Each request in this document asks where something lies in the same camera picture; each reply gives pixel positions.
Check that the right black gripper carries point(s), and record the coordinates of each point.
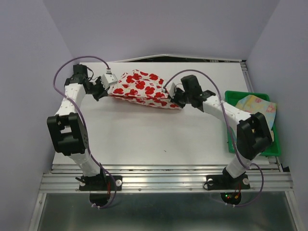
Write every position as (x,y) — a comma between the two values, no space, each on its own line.
(174,100)

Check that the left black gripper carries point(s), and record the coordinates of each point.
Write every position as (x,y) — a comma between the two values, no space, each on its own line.
(103,93)

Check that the red poppy print skirt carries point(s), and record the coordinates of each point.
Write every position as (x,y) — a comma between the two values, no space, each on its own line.
(142,88)

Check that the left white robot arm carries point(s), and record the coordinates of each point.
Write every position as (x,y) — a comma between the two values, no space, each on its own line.
(67,127)

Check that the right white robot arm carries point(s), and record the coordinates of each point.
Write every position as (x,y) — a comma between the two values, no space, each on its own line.
(251,130)

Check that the green plastic tray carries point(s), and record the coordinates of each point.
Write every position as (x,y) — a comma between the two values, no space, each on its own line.
(232,97)

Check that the pastel floral skirt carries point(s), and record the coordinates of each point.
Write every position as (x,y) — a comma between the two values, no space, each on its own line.
(254,104)

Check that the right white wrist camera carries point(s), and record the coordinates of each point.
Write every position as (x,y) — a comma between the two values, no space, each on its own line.
(170,89)

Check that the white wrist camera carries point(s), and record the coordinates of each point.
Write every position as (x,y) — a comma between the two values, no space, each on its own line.
(170,89)
(108,80)

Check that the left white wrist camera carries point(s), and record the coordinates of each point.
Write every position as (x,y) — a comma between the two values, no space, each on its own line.
(108,80)

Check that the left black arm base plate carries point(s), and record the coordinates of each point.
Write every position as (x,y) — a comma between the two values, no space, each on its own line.
(100,183)

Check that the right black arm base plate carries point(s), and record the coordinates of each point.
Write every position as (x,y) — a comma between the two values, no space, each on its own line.
(223,182)

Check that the aluminium rail frame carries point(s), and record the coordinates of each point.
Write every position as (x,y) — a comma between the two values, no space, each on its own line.
(156,178)

